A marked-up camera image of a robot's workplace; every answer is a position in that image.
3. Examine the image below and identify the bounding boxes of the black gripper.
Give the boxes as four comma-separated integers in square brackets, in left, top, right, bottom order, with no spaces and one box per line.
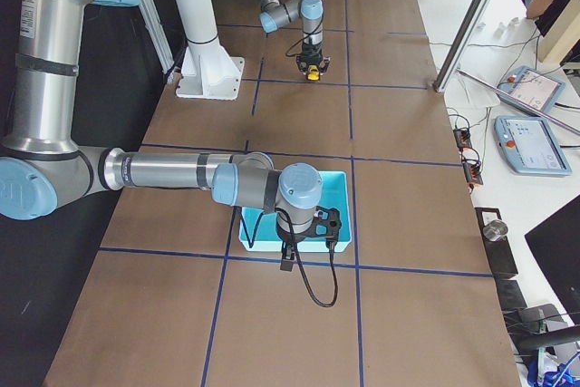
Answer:
[280,240,295,271]
[295,42,330,76]

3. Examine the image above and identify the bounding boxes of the yellow beetle toy car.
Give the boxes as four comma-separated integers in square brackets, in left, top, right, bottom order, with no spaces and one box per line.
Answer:
[305,65,320,82]

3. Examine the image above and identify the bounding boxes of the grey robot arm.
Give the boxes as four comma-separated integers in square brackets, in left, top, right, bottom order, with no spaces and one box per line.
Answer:
[258,0,330,82]
[1,0,332,271]

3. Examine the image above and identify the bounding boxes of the light blue plastic bin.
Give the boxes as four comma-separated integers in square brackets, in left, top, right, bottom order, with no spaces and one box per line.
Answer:
[238,163,352,253]

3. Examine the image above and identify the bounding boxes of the white support column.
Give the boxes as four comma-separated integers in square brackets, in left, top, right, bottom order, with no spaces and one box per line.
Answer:
[176,0,245,101]

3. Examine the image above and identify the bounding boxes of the brown paper table cover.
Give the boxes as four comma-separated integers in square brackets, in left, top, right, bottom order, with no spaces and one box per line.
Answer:
[43,0,523,387]

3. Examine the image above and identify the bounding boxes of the black power strip left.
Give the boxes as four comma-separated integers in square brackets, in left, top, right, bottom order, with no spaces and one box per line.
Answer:
[453,127,472,150]

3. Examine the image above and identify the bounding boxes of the black power strip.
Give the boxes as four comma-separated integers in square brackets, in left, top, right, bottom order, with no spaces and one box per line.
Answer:
[453,127,472,150]
[462,160,483,189]

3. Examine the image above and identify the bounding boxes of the black power strip right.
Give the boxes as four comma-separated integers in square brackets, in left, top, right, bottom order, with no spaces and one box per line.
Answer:
[462,160,483,189]

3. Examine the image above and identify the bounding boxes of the silver metal cylinder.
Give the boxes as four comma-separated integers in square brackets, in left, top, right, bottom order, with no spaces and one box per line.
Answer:
[482,219,508,242]

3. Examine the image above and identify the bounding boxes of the far teach pendant tablet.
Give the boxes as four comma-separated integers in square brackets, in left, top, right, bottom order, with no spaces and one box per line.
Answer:
[498,66,566,113]

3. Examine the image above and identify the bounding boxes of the teach pendant tablet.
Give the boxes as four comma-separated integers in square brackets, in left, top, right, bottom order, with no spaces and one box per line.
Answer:
[498,66,566,113]
[494,115,572,177]

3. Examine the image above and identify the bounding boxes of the near teach pendant tablet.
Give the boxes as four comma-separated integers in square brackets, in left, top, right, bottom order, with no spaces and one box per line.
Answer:
[494,115,572,177]

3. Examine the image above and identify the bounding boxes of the black monitor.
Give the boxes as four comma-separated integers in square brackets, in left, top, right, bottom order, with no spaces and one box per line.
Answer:
[525,197,579,323]

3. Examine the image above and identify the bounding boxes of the left black braided cable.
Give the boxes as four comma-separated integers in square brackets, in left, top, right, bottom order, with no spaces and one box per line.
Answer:
[285,31,324,59]

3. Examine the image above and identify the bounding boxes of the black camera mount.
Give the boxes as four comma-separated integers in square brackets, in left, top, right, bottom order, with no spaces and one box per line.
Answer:
[275,206,342,244]

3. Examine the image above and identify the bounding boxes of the grey aluminium frame post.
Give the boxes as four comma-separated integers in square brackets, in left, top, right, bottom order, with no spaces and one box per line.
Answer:
[433,0,489,92]

